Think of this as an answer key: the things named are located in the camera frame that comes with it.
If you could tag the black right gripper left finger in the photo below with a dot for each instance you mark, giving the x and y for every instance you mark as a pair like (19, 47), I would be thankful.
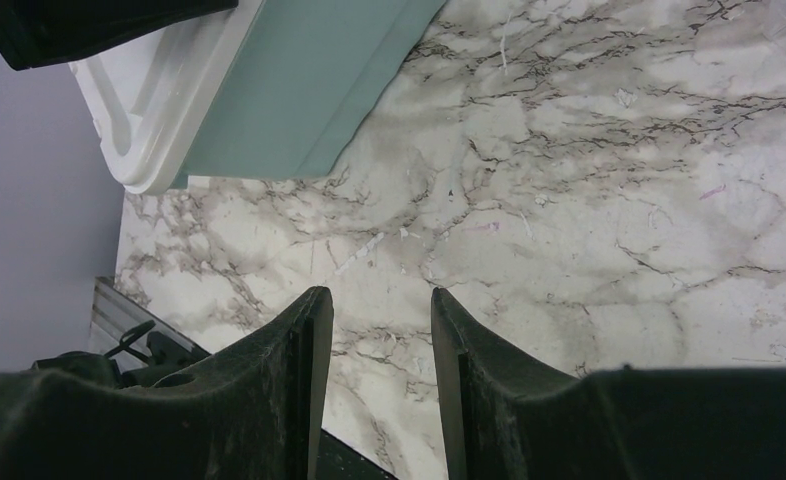
(250, 411)

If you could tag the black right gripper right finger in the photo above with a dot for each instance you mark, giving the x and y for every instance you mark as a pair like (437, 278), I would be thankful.
(507, 415)

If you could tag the teal plastic bin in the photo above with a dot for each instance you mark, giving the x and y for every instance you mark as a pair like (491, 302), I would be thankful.
(306, 76)

